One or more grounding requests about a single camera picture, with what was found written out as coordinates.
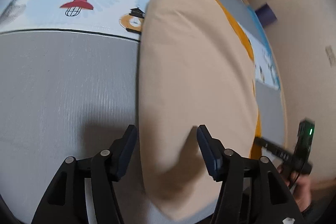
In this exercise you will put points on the beige and yellow hooded jacket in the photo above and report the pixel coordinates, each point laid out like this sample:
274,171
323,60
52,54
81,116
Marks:
194,69

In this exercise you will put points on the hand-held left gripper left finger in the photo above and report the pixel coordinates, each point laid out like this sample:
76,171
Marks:
128,146

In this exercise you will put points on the person's right forearm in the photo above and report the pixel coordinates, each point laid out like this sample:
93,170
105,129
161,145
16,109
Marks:
309,211

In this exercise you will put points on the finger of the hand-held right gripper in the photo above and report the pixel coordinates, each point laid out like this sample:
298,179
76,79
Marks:
273,148

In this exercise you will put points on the person's right hand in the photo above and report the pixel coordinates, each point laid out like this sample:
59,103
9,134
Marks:
304,188

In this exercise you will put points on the printed grey bed sheet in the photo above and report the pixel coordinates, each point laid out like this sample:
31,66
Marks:
65,82

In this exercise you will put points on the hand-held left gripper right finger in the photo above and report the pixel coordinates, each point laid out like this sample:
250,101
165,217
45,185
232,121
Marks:
207,148

